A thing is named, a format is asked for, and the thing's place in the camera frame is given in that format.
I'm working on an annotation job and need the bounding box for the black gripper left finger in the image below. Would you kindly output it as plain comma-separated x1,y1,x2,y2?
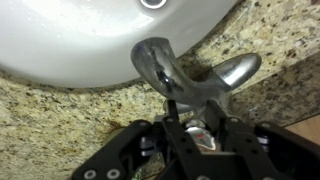
71,99,202,180

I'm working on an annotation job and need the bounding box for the white oval sink basin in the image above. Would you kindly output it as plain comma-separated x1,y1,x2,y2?
0,0,240,90

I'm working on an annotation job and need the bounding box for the chrome sink drain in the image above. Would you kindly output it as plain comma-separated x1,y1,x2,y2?
139,0,168,10

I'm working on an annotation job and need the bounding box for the chrome tap handle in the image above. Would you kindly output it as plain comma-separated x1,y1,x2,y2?
183,119,219,153

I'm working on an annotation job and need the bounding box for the chrome tap body with spout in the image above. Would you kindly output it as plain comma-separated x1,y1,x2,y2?
130,36,263,125

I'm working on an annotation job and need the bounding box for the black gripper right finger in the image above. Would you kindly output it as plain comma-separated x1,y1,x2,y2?
204,99,320,180

